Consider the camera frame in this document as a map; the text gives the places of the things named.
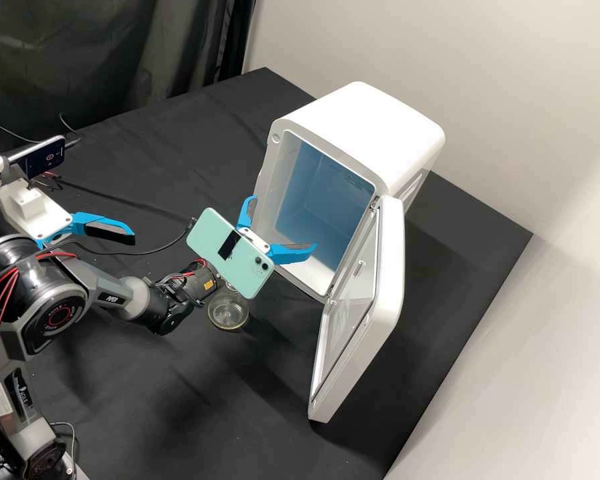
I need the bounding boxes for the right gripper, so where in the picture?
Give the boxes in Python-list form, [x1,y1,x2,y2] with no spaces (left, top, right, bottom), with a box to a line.
[237,195,319,267]

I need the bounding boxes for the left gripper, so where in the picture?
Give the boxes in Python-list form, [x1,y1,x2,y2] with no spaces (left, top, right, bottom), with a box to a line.
[0,180,137,250]

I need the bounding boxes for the clear flask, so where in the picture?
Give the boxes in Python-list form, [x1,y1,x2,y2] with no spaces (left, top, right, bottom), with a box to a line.
[207,283,249,331]

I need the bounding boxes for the incubator door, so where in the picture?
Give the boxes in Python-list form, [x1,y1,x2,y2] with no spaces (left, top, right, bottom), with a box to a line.
[307,194,407,427]

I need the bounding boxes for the white incubator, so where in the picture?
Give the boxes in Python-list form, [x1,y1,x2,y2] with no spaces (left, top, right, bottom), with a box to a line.
[251,81,447,304]

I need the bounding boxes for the right wrist camera phone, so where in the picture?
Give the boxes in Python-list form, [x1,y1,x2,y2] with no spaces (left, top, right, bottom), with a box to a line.
[185,207,277,301]

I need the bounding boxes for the wrist camera phone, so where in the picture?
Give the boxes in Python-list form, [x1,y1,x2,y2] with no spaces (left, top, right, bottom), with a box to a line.
[0,133,69,194]
[185,207,277,301]

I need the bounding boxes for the black cable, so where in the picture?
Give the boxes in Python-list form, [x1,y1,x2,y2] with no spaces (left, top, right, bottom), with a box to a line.
[58,113,82,149]
[69,219,199,257]

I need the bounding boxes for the left wrist camera phone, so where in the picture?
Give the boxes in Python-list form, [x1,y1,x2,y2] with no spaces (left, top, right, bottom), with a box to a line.
[0,133,69,194]

